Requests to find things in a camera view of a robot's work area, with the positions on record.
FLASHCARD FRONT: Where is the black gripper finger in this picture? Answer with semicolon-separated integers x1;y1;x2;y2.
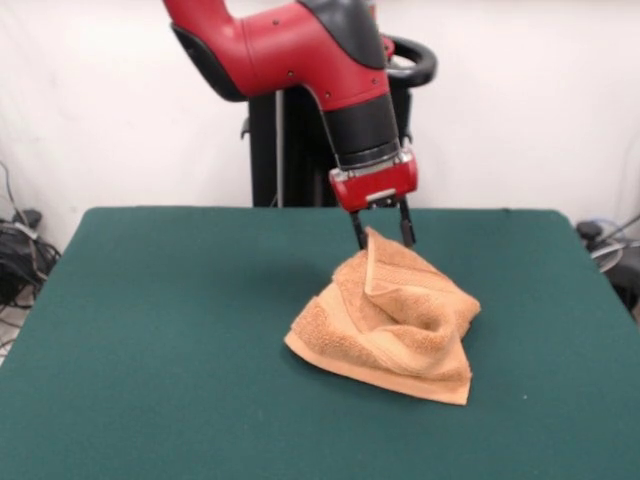
349;211;371;251
398;196;418;248

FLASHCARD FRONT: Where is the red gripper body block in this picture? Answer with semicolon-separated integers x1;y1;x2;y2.
328;149;419;214

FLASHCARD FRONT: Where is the orange terry towel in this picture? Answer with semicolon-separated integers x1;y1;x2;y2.
283;225;482;406

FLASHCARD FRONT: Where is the silver round disc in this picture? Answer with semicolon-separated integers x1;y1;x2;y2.
589;240;625;274

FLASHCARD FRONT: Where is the black chair base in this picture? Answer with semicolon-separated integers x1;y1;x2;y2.
610;259;640;321

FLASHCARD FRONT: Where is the dark green table cloth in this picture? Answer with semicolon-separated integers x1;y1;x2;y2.
0;205;640;480

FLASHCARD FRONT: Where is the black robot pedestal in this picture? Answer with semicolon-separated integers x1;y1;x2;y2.
238;34;439;209

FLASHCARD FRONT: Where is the blue cable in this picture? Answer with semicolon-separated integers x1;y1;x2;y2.
584;214;640;239

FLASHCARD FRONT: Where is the bundle of black cables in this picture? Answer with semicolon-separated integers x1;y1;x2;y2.
0;207;64;314

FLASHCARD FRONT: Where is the grey cable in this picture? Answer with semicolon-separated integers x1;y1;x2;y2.
0;159;24;224

